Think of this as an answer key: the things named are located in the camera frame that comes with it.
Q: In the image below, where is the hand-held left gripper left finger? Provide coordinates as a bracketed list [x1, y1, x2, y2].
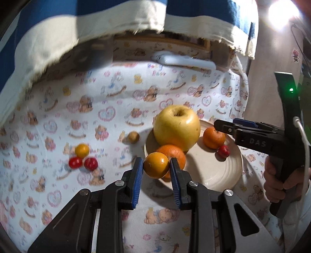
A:
[27, 157, 144, 253]

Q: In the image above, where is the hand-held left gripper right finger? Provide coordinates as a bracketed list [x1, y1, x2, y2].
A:
[169, 158, 282, 253]

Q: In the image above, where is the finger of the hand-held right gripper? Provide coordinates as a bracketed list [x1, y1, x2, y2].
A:
[214, 118, 280, 135]
[234, 129, 287, 155]

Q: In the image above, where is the tangerine with stem dimple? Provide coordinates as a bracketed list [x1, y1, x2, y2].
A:
[203, 127, 226, 149]

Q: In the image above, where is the small orange-yellow citrus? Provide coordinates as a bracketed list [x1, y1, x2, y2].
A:
[143, 152, 170, 179]

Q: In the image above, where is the small red hawthorn fruit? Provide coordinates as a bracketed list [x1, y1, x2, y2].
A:
[84, 157, 99, 171]
[217, 145, 230, 158]

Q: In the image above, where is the smooth round orange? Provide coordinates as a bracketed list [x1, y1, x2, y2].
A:
[155, 144, 187, 182]

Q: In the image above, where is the cream round plate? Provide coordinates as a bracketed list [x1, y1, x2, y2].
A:
[144, 119, 243, 192]

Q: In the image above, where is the brown longan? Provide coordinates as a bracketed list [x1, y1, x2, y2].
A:
[127, 131, 141, 144]

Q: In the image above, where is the large yellow pomelo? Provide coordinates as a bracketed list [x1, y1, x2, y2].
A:
[153, 105, 201, 152]

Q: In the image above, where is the yellow cherry tomato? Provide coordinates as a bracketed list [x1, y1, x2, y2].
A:
[74, 143, 90, 158]

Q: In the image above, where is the red cherry tomato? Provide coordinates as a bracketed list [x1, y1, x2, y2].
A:
[68, 157, 83, 169]

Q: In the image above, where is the person's right forearm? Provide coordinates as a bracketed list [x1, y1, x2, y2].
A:
[282, 181, 311, 244]

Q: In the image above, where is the person's right hand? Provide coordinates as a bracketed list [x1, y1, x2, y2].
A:
[264, 156, 311, 203]

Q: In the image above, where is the wooden side panel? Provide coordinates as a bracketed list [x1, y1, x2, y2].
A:
[245, 15, 307, 122]

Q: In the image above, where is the flat white device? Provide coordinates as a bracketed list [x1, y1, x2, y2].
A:
[151, 52, 217, 71]

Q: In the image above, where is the bright clip lamp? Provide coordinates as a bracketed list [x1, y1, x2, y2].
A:
[267, 0, 302, 27]

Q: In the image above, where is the bear print cloth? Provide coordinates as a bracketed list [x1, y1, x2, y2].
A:
[0, 39, 311, 253]

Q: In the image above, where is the striped hanging cloth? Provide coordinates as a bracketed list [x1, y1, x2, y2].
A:
[0, 0, 258, 127]

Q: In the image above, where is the white cable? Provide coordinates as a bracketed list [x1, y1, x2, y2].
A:
[293, 117, 311, 148]

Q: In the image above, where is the black lamp cable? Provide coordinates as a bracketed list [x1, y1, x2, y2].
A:
[290, 23, 307, 73]

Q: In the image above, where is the wooden frame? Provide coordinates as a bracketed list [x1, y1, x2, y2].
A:
[114, 34, 211, 53]

